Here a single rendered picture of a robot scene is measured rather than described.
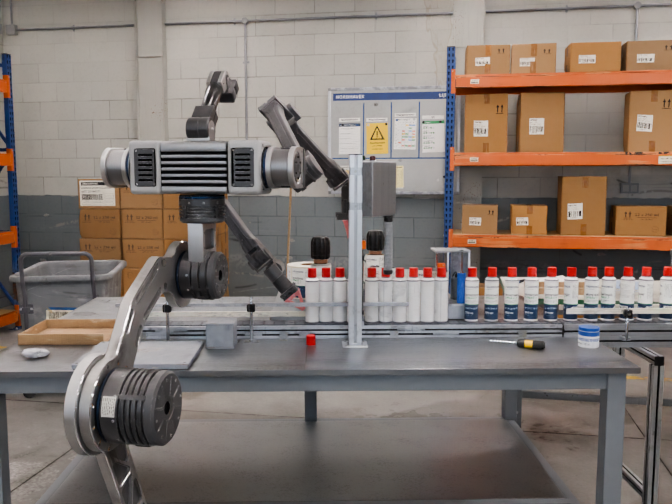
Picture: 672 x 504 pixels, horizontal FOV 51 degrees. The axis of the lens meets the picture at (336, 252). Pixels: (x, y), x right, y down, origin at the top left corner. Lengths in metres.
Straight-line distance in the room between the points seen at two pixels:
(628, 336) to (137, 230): 4.29
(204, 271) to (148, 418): 0.55
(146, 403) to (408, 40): 5.83
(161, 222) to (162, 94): 1.93
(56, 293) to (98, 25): 3.96
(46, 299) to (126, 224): 1.55
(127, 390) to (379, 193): 1.16
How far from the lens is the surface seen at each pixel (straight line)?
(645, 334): 2.87
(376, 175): 2.43
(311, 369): 2.21
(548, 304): 2.75
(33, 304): 4.82
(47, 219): 8.28
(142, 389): 1.69
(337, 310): 2.62
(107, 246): 6.20
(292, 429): 3.46
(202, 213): 2.06
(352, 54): 7.15
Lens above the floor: 1.43
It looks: 6 degrees down
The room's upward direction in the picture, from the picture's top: straight up
